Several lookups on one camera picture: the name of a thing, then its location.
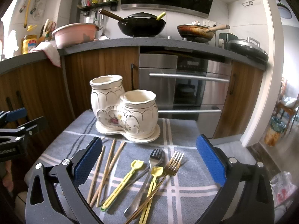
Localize wooden chopstick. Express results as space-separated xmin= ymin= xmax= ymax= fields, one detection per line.
xmin=87 ymin=146 xmax=105 ymax=204
xmin=90 ymin=141 xmax=125 ymax=207
xmin=96 ymin=139 xmax=116 ymax=208

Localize yellow plastic utensil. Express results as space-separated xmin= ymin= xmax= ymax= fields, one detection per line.
xmin=139 ymin=166 xmax=163 ymax=224
xmin=100 ymin=159 xmax=144 ymax=211

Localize gold fork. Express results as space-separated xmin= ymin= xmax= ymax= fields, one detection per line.
xmin=124 ymin=151 xmax=184 ymax=224

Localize silver spork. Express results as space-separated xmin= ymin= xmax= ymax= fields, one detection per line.
xmin=124 ymin=148 xmax=164 ymax=219

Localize person's hand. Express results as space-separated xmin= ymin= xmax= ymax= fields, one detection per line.
xmin=3 ymin=160 xmax=14 ymax=192

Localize white plastic bag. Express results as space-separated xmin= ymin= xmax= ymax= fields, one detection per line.
xmin=270 ymin=171 xmax=297 ymax=207

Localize green trash bin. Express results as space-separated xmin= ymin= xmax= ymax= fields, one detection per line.
xmin=264 ymin=116 xmax=286 ymax=147

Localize yellow oil bottle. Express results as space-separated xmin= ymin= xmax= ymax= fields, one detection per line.
xmin=22 ymin=34 xmax=37 ymax=54

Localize pink white towel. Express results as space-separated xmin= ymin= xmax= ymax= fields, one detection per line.
xmin=29 ymin=41 xmax=61 ymax=68

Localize grey plaid cloth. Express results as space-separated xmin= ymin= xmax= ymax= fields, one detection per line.
xmin=25 ymin=110 xmax=256 ymax=223

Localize wooden chair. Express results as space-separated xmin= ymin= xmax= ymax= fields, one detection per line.
xmin=274 ymin=95 xmax=298 ymax=135

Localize pink basin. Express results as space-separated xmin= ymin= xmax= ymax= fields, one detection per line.
xmin=52 ymin=23 xmax=99 ymax=49

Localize white ceramic double utensil holder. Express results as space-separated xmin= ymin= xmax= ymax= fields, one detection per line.
xmin=90 ymin=75 xmax=161 ymax=144

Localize stainless steel oven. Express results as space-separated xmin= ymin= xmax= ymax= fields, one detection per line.
xmin=139 ymin=46 xmax=232 ymax=138

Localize black spice shelf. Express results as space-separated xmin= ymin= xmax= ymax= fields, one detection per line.
xmin=77 ymin=1 xmax=119 ymax=12

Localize black electric griddle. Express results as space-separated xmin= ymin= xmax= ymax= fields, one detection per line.
xmin=228 ymin=37 xmax=269 ymax=63

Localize black wok with lid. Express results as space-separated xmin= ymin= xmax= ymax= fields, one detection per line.
xmin=98 ymin=9 xmax=166 ymax=38

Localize green kettle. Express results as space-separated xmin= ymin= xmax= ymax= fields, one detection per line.
xmin=218 ymin=33 xmax=238 ymax=50

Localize brown frying pan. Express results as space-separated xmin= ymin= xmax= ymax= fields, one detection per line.
xmin=177 ymin=24 xmax=230 ymax=43

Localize ceiling lamp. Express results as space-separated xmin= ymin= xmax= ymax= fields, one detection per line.
xmin=277 ymin=0 xmax=292 ymax=19

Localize yellow gas hose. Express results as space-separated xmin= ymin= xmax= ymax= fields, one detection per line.
xmin=23 ymin=0 xmax=34 ymax=28

